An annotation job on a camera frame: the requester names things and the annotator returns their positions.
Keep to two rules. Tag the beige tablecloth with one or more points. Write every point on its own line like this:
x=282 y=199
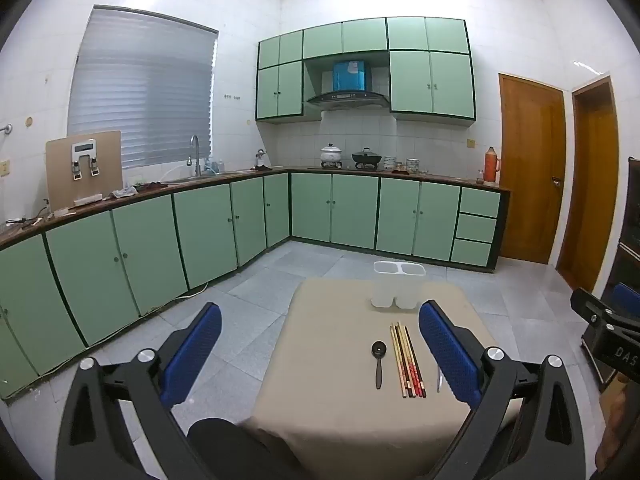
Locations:
x=340 y=410

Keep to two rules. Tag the dark red cloth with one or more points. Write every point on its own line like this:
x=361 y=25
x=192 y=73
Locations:
x=155 y=186

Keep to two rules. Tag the orange thermos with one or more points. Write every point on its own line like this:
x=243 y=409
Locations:
x=492 y=166

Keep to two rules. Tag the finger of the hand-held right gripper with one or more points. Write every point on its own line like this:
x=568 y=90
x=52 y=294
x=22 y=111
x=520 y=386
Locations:
x=590 y=306
x=629 y=296

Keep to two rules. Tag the bottles beside faucet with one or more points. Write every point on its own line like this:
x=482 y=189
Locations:
x=212 y=167

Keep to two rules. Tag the wooden door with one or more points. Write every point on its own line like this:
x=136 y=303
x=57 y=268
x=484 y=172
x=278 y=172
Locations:
x=595 y=185
x=530 y=170

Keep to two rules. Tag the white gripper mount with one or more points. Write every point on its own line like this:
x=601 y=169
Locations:
x=86 y=149

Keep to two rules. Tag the white two-compartment utensil holder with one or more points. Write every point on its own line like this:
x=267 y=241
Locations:
x=397 y=285

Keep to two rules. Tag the metal towel bar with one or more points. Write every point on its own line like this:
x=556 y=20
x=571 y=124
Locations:
x=6 y=129

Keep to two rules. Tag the brown cardboard board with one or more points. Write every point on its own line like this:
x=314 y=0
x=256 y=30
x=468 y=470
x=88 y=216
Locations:
x=57 y=170

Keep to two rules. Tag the black spoon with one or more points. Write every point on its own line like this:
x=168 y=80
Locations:
x=379 y=360

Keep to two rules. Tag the bunch of mixed chopsticks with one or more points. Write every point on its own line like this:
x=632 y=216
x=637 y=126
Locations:
x=406 y=360

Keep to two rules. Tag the black range hood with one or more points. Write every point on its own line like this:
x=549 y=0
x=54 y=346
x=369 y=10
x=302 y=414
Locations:
x=350 y=97

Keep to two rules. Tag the grey cloth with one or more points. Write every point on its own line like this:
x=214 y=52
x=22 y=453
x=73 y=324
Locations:
x=124 y=192

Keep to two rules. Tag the white cooking pot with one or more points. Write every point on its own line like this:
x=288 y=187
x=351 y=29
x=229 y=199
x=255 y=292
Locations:
x=331 y=156

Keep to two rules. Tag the metal kettle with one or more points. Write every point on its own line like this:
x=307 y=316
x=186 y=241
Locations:
x=260 y=159

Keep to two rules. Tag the person's right hand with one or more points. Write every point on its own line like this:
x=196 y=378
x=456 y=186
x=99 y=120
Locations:
x=620 y=425

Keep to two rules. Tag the green base cabinet unit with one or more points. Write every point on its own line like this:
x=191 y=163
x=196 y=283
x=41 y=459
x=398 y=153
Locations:
x=200 y=230

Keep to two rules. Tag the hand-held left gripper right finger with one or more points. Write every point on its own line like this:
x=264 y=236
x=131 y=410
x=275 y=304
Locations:
x=447 y=355

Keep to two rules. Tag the grey window blind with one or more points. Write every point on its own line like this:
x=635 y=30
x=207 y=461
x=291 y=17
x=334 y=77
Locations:
x=145 y=90

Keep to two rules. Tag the black wok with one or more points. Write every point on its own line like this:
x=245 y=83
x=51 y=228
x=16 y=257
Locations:
x=366 y=158

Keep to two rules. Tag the metal kitchen faucet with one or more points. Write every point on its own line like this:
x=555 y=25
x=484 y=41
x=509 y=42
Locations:
x=196 y=152

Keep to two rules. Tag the person's dark trouser leg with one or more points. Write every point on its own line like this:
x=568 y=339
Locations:
x=230 y=445

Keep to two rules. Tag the green wall cabinet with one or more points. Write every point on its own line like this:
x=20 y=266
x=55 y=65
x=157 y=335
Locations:
x=345 y=37
x=430 y=75
x=280 y=85

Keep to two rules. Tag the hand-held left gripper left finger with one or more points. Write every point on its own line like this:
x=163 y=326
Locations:
x=195 y=355

